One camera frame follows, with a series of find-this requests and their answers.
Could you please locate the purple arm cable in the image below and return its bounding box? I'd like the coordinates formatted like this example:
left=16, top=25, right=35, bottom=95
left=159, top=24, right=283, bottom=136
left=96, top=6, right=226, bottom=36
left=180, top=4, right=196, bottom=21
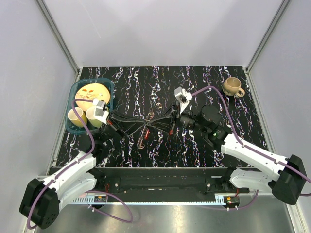
left=26, top=97, right=134, bottom=230
left=190, top=86, right=311, bottom=211

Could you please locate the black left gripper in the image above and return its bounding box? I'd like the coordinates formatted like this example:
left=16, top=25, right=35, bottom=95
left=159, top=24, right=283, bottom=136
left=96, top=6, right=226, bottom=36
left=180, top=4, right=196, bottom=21
left=95, top=110, right=146, bottom=144

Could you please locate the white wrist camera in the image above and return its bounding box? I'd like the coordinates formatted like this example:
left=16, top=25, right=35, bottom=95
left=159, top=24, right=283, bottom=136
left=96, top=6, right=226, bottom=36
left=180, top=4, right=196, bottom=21
left=174, top=87, right=192, bottom=113
left=93, top=99, right=109, bottom=124

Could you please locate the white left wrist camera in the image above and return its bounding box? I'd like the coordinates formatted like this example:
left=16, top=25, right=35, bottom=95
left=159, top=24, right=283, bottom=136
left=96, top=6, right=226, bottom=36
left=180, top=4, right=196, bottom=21
left=93, top=99, right=109, bottom=124

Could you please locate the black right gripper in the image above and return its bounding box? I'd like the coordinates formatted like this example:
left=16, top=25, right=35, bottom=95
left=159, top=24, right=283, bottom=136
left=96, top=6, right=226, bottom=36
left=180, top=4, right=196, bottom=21
left=147, top=101, right=208, bottom=135

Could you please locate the cream floral plate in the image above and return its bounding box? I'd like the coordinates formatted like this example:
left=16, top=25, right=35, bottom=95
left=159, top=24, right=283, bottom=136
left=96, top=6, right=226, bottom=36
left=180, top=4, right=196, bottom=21
left=75, top=83, right=111, bottom=111

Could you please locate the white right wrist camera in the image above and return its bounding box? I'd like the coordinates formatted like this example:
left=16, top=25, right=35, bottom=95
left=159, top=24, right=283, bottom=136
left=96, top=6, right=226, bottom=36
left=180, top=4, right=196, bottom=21
left=174, top=87, right=192, bottom=113

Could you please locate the beige ceramic cup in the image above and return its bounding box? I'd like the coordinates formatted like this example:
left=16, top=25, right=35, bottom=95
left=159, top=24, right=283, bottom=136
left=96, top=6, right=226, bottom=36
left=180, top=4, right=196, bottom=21
left=222, top=77, right=245, bottom=98

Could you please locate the teal plastic bin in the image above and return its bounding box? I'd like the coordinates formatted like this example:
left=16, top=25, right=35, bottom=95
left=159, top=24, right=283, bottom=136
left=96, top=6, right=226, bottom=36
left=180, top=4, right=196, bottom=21
left=65, top=78, right=114, bottom=135

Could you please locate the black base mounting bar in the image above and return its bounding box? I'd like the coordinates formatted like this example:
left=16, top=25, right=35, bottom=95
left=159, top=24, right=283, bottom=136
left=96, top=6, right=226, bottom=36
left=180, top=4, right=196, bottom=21
left=91, top=167, right=249, bottom=203

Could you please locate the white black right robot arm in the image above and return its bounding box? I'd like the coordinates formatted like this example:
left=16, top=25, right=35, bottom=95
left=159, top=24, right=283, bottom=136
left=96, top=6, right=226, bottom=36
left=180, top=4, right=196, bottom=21
left=147, top=104, right=307, bottom=205

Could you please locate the yellow mug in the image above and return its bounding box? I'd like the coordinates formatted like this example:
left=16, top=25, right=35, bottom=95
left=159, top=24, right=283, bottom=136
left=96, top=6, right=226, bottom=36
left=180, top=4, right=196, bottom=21
left=86, top=106, right=109, bottom=128
left=67, top=107, right=87, bottom=128

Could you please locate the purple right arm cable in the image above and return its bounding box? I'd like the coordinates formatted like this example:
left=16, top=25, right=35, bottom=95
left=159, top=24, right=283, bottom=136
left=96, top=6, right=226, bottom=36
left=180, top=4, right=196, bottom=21
left=190, top=86, right=311, bottom=211

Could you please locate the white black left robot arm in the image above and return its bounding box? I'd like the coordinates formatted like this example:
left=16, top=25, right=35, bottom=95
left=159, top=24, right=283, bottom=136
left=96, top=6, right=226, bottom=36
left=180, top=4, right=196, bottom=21
left=19, top=123, right=105, bottom=230

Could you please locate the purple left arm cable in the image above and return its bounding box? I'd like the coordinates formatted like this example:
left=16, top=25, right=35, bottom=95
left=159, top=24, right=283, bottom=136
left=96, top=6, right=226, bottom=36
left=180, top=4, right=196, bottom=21
left=26, top=97, right=134, bottom=230

